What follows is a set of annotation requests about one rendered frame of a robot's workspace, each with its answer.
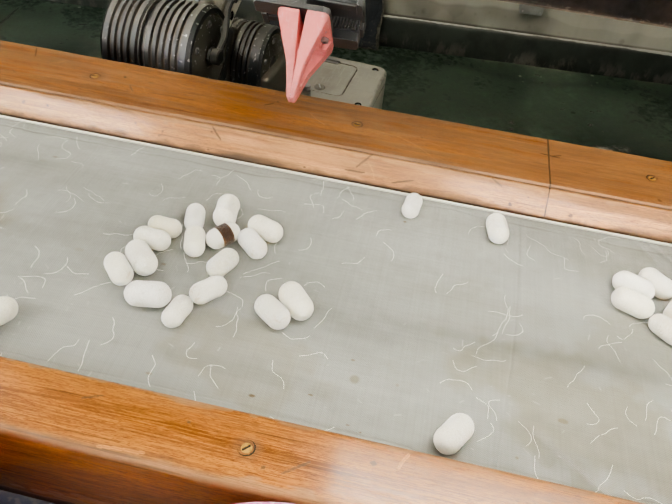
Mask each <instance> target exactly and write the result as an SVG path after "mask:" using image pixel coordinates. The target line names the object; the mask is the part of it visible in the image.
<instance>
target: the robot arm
mask: <svg viewBox="0 0 672 504"><path fill-rule="evenodd" d="M253 3H254V6H255V9H256V11H260V12H261V14H262V17H263V20H264V21H265V22H267V23H270V20H272V21H278V22H279V24H280V30H281V35H282V41H283V46H284V52H285V57H286V97H287V99H288V101H289V102H292V103H295V102H296V101H297V99H298V97H299V95H300V94H301V92H302V90H303V88H304V87H305V85H306V83H307V81H308V80H309V78H310V77H311V76H312V75H313V74H314V73H315V71H316V70H317V69H318V68H319V67H320V66H321V65H322V63H323V62H324V61H325V60H326V59H327V58H328V57H329V55H330V54H331V53H332V51H333V47H338V48H344V49H350V50H357V49H358V46H359V41H360V38H363V37H364V33H365V28H366V7H365V0H254V1H253Z"/></svg>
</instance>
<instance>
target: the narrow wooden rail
mask: <svg viewBox="0 0 672 504"><path fill-rule="evenodd" d="M0 490H3V491H7V492H11V493H15V494H19V495H23V496H27V497H31V498H35V499H39V500H43V501H47V502H51V503H55V504H235V503H246V502H285V503H294V504H645V503H641V502H637V501H632V500H628V499H623V498H619V497H615V496H610V495H606V494H602V493H597V492H593V491H588V490H584V489H580V488H575V487H571V486H567V485H562V484H558V483H553V482H549V481H545V480H540V479H536V478H532V477H527V476H523V475H518V474H514V473H510V472H505V471H501V470H497V469H492V468H488V467H483V466H479V465H475V464H470V463H466V462H462V461H457V460H453V459H448V458H444V457H440V456H435V455H431V454H427V453H422V452H418V451H413V450H409V449H405V448H400V447H396V446H392V445H387V444H383V443H378V442H374V441H370V440H365V439H361V438H356V437H352V436H348V435H343V434H339V433H335V432H330V431H326V430H321V429H317V428H313V427H308V426H304V425H300V424H295V423H291V422H286V421H282V420H278V419H273V418H269V417H265V416H260V415H256V414H251V413H247V412H243V411H238V410H234V409H230V408H225V407H221V406H216V405H212V404H208V403H203V402H199V401H195V400H190V399H186V398H181V397H177V396H173V395H168V394H164V393H160V392H155V391H151V390H146V389H142V388H138V387H133V386H129V385H125V384H120V383H116V382H111V381H107V380H103V379H98V378H94V377H90V376H85V375H81V374H76V373H72V372H68V371H63V370H59V369H55V368H50V367H46V366H41V365H37V364H33V363H28V362H24V361H20V360H15V359H11V358H6V357H2V356H0Z"/></svg>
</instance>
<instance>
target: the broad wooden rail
mask: <svg viewBox="0 0 672 504"><path fill-rule="evenodd" d="M0 115H3V116H9V117H14V118H19V119H24V120H29V121H35V122H40V123H45V124H50V125H55V126H61V127H66V128H71V129H76V130H81V131H87V132H92V133H97V134H102V135H108V136H113V137H118V138H123V139H128V140H134V141H139V142H144V143H149V144H154V145H160V146H165V147H170V148H175V149H180V150H186V151H191V152H196V153H201V154H206V155H212V156H217V157H222V158H227V159H232V160H238V161H243V162H248V163H253V164H258V165H264V166H269V167H274V168H279V169H284V170H290V171H295V172H300V173H305V174H310V175H316V176H321V177H326V178H331V179H336V180H342V181H347V182H352V183H357V184H362V185H368V186H373V187H378V188H383V189H388V190H394V191H399V192H404V193H409V194H411V193H417V194H419V195H420V196H425V197H430V198H435V199H440V200H446V201H451V202H456V203H461V204H466V205H472V206H477V207H482V208H487V209H492V210H498V211H503V212H508V213H513V214H518V215H524V216H529V217H534V218H539V219H544V220H550V221H555V222H560V223H565V224H570V225H576V226H581V227H586V228H591V229H596V230H602V231H607V232H612V233H617V234H622V235H628V236H633V237H638V238H643V239H648V240H654V241H659V242H664V243H669V244H672V162H670V161H665V160H659V159H654V158H648V157H643V156H637V155H632V154H626V153H621V152H615V151H610V150H604V149H599V148H593V147H587V146H582V145H576V144H571V143H565V142H560V141H554V140H549V139H543V138H538V137H532V136H527V135H521V134H516V133H510V132H505V131H499V130H493V129H488V128H482V127H477V126H471V125H466V124H460V123H455V122H449V121H444V120H438V119H433V118H427V117H422V116H416V115H410V114H405V113H399V112H394V111H388V110H383V109H377V108H372V107H366V106H361V105H355V104H350V103H344V102H339V101H333V100H328V99H322V98H316V97H311V96H305V95H299V97H298V99H297V101H296V102H295V103H292V102H289V101H288V99H287V97H286V92H283V91H278V90H272V89H267V88H261V87H256V86H250V85H245V84H239V83H234V82H228V81H222V80H215V79H208V78H204V77H200V76H195V75H189V74H184V73H178V72H173V71H167V70H162V69H156V68H151V67H145V66H140V65H134V64H129V63H123V62H118V61H112V60H106V59H101V58H95V57H90V56H84V55H79V54H73V53H68V52H62V51H57V50H51V49H46V48H40V47H35V46H29V45H24V44H18V43H13V42H7V41H2V40H0Z"/></svg>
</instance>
